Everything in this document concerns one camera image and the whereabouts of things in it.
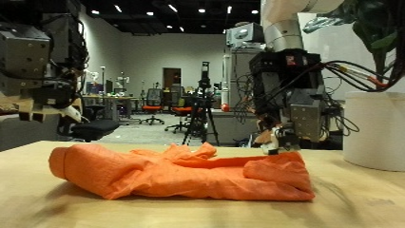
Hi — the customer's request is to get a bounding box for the orange button shirt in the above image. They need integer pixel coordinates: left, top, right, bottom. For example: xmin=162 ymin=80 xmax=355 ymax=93
xmin=48 ymin=142 xmax=317 ymax=202

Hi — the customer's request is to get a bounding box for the white round planter pot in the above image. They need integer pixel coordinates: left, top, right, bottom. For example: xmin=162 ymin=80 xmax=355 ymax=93
xmin=341 ymin=90 xmax=405 ymax=172

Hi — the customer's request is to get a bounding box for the grey sofa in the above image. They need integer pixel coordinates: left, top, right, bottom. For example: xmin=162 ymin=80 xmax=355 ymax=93
xmin=0 ymin=113 xmax=61 ymax=153

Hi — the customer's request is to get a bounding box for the grey filing cabinet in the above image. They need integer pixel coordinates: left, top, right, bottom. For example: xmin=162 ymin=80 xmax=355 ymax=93
xmin=229 ymin=47 xmax=270 ymax=114

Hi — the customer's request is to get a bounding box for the grey low counter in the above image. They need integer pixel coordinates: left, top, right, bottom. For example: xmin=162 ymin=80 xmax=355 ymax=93
xmin=207 ymin=110 xmax=265 ymax=147

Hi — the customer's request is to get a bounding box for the grey boxy appliance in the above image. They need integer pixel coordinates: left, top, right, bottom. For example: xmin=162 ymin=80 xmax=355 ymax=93
xmin=225 ymin=22 xmax=266 ymax=49

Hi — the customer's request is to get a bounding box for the brown door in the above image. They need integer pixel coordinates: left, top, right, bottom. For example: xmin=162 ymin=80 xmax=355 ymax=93
xmin=162 ymin=67 xmax=182 ymax=92

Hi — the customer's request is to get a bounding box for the orange seat office chair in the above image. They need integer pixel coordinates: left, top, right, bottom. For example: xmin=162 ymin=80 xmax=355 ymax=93
xmin=163 ymin=94 xmax=195 ymax=135
xmin=138 ymin=88 xmax=165 ymax=126

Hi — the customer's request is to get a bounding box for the left hand cable bundle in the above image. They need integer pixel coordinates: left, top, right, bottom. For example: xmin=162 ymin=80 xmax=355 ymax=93
xmin=317 ymin=59 xmax=405 ymax=93

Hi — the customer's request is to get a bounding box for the green leafy plant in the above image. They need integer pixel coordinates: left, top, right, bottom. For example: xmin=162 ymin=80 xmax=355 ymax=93
xmin=302 ymin=0 xmax=405 ymax=93

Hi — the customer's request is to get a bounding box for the black camera tripod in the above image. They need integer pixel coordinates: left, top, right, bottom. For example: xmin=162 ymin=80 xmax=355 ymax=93
xmin=181 ymin=61 xmax=219 ymax=147

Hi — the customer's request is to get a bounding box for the black office chair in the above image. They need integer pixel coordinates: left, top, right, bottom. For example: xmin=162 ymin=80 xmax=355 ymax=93
xmin=56 ymin=104 xmax=121 ymax=143

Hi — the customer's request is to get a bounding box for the background office desk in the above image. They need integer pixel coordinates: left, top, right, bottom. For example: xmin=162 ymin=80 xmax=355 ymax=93
xmin=81 ymin=94 xmax=142 ymax=123

